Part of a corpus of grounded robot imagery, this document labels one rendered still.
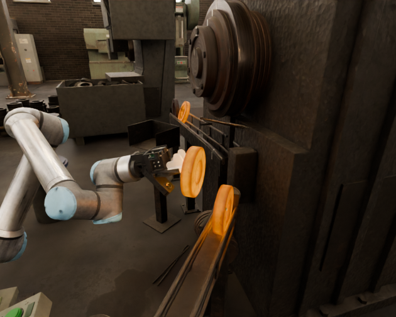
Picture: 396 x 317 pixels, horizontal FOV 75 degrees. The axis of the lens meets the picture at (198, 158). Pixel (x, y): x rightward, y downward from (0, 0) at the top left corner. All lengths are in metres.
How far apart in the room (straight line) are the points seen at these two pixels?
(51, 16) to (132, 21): 7.79
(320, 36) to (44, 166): 0.91
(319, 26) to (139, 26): 3.03
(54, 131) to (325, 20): 1.11
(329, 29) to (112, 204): 0.81
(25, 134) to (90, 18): 10.18
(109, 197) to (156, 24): 3.11
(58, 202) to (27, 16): 10.82
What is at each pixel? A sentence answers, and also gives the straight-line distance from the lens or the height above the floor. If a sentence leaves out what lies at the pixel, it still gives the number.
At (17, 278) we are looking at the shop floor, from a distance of 1.86.
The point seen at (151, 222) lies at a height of 0.01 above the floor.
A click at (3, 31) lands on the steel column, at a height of 1.51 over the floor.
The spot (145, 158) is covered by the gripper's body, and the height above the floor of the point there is 0.87.
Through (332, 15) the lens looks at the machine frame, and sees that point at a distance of 0.85.
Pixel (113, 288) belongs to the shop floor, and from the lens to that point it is 1.59.
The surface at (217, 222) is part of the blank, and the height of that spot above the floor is 0.71.
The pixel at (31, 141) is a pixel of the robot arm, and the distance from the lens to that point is 1.06.
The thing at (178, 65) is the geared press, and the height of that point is 0.60.
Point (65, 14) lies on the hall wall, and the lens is 11.26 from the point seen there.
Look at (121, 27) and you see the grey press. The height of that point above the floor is 1.39.
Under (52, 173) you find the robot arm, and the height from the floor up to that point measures 0.82.
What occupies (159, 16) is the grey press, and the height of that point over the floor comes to 1.54.
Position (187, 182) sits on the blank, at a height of 0.83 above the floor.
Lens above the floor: 1.18
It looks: 24 degrees down
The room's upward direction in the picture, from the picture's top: straight up
